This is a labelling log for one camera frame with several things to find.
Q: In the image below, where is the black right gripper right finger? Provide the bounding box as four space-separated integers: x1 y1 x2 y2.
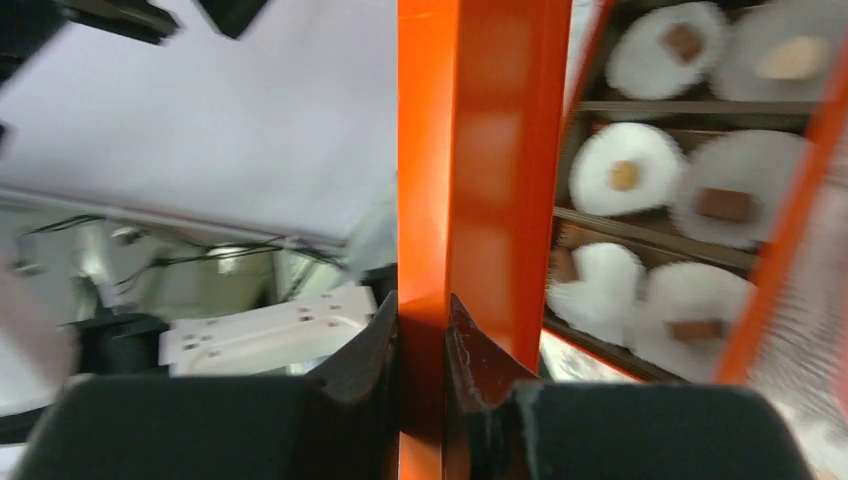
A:
443 298 812 479

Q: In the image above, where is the brown square chocolate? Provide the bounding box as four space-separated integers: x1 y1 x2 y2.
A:
661 23 703 65

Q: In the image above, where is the orange chocolate box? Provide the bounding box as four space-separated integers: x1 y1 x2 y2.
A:
543 1 847 384

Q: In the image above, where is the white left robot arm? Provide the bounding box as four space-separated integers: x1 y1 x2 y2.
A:
1 1 376 390

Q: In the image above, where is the white heart chocolate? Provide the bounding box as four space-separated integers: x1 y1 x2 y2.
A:
754 36 830 81

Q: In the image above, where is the caramel round chocolate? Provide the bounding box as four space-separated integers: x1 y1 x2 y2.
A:
607 160 641 192

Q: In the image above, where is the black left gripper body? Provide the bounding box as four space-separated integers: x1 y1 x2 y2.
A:
1 0 267 84

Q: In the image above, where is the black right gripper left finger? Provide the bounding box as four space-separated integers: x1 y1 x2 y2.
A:
13 294 399 479

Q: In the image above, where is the white paper cup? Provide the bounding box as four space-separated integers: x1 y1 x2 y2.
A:
605 1 730 100
628 262 757 383
546 242 645 347
710 1 847 102
568 122 687 217
669 130 809 250

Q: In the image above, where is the orange box lid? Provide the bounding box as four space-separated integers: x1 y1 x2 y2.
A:
397 1 572 479

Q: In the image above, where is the dark brown chocolate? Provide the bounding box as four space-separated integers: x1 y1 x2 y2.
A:
694 188 758 224

